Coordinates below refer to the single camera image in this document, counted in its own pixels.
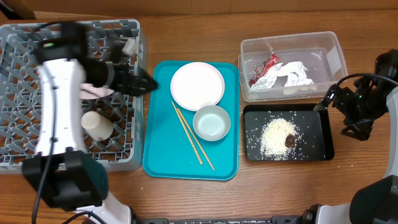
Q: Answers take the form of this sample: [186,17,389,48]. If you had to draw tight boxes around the grey plastic dish rack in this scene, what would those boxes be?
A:
[1,19,147,174]

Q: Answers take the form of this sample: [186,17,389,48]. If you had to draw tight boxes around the red snack wrapper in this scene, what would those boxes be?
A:
[249,54,279,86]

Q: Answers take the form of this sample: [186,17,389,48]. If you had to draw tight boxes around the large white plate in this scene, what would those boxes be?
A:
[170,62,225,111]

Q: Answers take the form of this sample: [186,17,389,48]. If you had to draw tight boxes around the wooden chopstick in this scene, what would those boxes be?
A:
[177,108,215,171]
[172,101,203,165]

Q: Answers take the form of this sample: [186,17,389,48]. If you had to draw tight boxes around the grey ceramic bowl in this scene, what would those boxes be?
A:
[193,105,231,141]

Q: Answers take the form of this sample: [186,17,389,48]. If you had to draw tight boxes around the small pink-rimmed saucer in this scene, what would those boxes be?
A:
[80,83,114,100]

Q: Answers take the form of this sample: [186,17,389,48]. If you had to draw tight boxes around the black waste tray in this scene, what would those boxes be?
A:
[243,103,335,161]

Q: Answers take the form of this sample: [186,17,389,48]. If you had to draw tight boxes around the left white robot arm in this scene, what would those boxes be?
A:
[22,21,158,223]

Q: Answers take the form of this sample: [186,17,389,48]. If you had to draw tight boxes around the clear plastic bin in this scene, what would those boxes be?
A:
[238,32,348,102]

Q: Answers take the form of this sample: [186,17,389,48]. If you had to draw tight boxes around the pile of white rice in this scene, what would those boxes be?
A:
[246,118,305,161]

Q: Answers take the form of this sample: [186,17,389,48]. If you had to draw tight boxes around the white napkin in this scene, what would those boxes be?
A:
[251,62,314,90]

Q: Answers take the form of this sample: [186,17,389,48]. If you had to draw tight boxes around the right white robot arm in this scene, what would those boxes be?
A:
[296,49,397,224]

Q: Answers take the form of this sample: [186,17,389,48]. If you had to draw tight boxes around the white paper cup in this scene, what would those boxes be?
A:
[81,111,113,141]

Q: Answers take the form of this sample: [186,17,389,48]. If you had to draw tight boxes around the teal serving tray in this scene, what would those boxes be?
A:
[142,60,240,180]

